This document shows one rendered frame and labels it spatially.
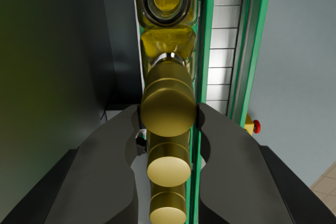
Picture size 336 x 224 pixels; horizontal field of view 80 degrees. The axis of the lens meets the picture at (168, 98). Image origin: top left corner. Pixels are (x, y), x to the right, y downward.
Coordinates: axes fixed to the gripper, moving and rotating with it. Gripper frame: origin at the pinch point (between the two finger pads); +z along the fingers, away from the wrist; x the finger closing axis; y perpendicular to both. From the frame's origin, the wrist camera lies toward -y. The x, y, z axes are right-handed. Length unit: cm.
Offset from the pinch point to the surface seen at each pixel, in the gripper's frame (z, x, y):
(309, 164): 41, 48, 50
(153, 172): -0.1, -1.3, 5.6
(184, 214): 0.0, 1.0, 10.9
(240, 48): 25.3, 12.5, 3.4
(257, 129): 35, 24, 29
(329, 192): 116, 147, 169
